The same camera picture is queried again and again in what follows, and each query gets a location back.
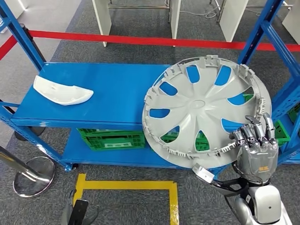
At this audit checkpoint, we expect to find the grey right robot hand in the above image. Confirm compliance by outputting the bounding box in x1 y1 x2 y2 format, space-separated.
229 112 280 184

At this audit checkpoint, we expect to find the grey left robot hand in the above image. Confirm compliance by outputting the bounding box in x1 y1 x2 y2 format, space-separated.
61 189 99 225

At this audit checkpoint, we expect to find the grey plastic wheel hubcap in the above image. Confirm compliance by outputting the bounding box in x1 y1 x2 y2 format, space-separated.
142 55 272 170

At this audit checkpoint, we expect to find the white curved plastic part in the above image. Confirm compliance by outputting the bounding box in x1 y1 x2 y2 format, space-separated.
32 75 94 106

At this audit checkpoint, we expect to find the blue metal shelf rack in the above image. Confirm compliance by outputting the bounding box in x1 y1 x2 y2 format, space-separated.
0 0 300 173

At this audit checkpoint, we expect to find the green plastic crate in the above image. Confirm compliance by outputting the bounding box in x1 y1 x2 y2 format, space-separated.
288 104 300 123
161 86 291 153
77 128 146 152

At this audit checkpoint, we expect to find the chrome belt barrier stanchion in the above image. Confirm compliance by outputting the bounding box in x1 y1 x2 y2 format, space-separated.
0 145 56 198

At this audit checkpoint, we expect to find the yellow floor tape square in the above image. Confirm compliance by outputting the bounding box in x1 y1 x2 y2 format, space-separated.
73 173 179 225

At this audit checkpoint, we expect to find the white panel leg desk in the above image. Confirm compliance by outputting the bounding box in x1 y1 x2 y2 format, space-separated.
210 0 300 44
92 0 182 47

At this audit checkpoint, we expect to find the red barrier belt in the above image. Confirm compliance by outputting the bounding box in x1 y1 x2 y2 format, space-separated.
0 35 18 61
29 30 300 53

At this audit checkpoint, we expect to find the white furniture panel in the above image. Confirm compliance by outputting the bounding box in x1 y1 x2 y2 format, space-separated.
5 0 29 19

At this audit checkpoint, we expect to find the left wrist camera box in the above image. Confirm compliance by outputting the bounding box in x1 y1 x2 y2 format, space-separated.
68 199 89 225

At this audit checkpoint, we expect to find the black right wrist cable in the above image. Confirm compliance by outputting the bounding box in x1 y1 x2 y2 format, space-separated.
211 163 250 218

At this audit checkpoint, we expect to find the grey floor cable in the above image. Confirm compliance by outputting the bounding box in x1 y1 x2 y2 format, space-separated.
180 5 221 20

